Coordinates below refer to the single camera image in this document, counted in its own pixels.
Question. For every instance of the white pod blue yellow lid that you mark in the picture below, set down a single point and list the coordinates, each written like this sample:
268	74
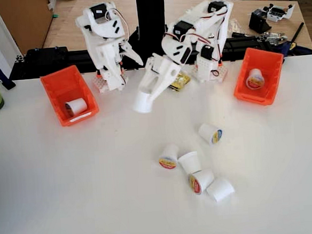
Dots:
206	132

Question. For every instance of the yellow black sachet bundle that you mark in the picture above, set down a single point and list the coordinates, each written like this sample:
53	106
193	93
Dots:
181	80

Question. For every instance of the white part with electronics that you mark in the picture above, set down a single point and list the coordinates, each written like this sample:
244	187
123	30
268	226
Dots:
277	13

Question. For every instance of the wooden cabinet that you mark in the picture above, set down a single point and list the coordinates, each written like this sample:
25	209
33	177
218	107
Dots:
23	21

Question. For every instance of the white coffee pod blue lid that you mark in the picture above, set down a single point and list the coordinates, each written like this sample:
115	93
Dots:
79	105

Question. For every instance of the clear bag of screws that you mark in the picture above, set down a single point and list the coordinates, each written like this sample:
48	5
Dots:
238	25

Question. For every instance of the black flat box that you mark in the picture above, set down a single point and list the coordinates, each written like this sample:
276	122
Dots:
47	51

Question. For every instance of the black printed part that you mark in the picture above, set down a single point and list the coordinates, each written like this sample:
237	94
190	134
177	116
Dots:
257	21

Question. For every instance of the silver metal clamp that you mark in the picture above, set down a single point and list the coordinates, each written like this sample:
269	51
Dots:
273	37

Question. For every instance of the blue yellow bar clamp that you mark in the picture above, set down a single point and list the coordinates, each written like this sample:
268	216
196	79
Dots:
287	47

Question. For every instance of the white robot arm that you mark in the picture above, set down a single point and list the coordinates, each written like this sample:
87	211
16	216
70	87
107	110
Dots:
227	29
89	46

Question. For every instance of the black camera mast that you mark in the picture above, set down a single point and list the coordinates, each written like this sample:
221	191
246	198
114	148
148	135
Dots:
151	15

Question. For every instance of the white coffee pod red lid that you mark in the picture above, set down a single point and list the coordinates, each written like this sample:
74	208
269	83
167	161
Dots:
204	178
170	152
255	75

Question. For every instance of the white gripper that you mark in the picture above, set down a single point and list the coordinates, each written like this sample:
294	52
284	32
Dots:
109	62
160	71

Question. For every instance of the small green object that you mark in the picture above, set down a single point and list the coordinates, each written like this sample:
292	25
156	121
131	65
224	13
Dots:
54	16

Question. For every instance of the black aluminium rail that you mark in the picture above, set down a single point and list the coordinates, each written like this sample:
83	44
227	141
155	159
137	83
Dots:
35	70

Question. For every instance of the orange plastic bin white label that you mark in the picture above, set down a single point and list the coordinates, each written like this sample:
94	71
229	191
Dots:
60	89

